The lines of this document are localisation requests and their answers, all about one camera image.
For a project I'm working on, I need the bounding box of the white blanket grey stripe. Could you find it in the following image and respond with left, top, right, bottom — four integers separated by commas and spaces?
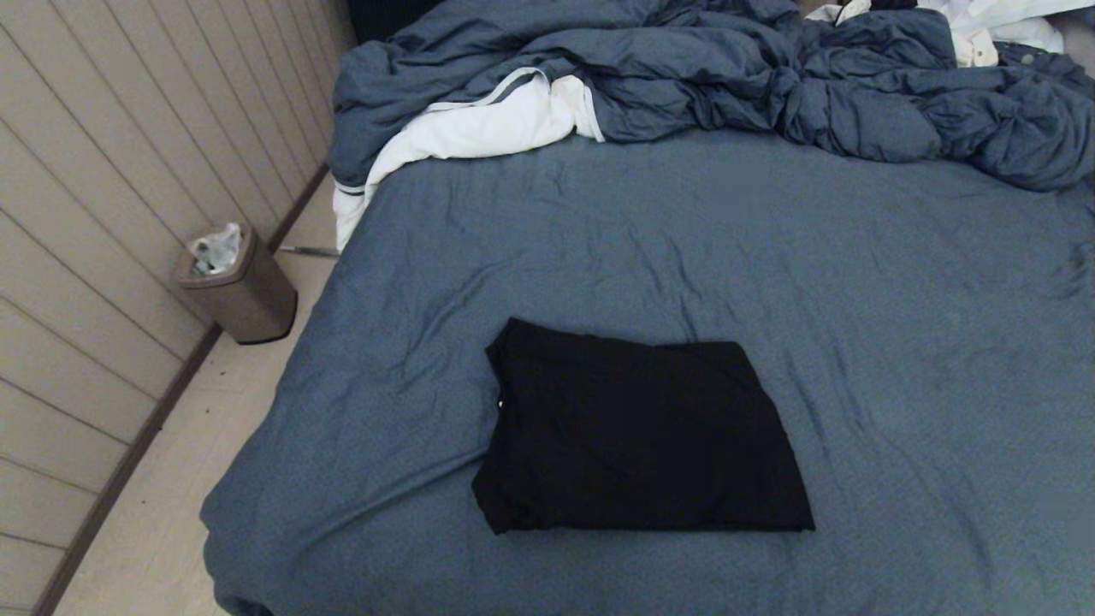
332, 67, 606, 252

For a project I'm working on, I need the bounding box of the clear plastic bin liner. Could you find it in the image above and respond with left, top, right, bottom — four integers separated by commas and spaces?
186, 222, 243, 276

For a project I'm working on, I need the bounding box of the blue bed sheet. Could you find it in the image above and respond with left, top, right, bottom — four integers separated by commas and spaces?
198, 128, 1095, 616

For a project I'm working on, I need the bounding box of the brown trash bin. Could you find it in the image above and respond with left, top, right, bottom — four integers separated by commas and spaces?
174, 224, 299, 345

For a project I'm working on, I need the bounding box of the crumpled blue duvet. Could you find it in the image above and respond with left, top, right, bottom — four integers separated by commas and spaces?
328, 0, 1095, 193

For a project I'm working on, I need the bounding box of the black headboard panel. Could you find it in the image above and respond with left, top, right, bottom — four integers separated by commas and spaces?
346, 0, 446, 45

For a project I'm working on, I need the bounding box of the black moon print T-shirt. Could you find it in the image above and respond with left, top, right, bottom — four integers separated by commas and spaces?
471, 317, 816, 536

